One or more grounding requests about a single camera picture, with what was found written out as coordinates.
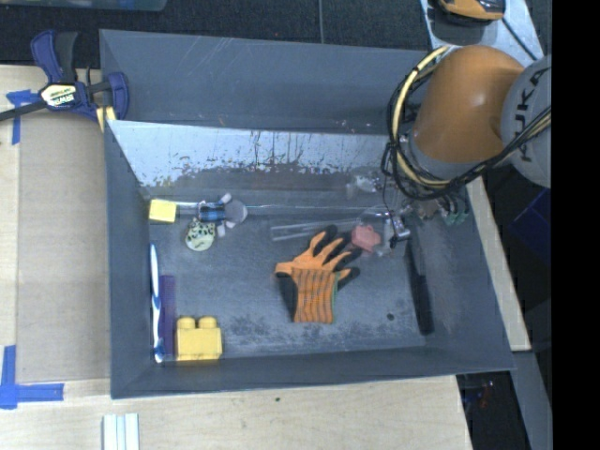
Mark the yellow toy brick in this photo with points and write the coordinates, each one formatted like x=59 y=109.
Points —
x=198 y=340

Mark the orange and black work glove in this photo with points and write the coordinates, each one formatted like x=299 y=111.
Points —
x=315 y=284

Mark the grey metal bin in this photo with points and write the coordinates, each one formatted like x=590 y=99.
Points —
x=244 y=298

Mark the white and blue toothbrush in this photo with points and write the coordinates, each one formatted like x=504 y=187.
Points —
x=154 y=298

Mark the blue and grey toy animal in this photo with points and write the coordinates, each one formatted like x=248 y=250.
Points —
x=220 y=212

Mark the purple flat block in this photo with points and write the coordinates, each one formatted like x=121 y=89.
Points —
x=167 y=307

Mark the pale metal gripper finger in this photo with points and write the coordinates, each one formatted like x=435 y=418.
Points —
x=382 y=214
x=398 y=229

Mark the yellow sponge cube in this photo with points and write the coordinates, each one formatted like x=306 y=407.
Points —
x=162 y=211

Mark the pink toy piece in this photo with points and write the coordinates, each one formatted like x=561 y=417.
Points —
x=365 y=237

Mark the clear glass thing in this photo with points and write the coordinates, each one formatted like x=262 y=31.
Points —
x=363 y=183

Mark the spotted pale yellow toy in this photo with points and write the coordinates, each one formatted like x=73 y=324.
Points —
x=200 y=237

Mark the clear plastic tube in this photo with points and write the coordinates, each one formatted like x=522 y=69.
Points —
x=304 y=230

